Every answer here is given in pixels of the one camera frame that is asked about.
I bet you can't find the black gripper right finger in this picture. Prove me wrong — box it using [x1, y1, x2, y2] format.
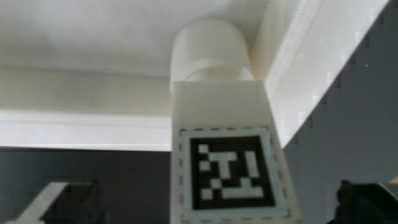
[334, 180, 398, 224]

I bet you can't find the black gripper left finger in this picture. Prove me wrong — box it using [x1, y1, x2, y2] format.
[14, 181, 108, 224]

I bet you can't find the white leg with tag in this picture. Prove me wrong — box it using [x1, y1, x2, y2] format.
[170, 19, 304, 224]

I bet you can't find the white square table top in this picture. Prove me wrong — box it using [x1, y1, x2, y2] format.
[0, 0, 391, 151]

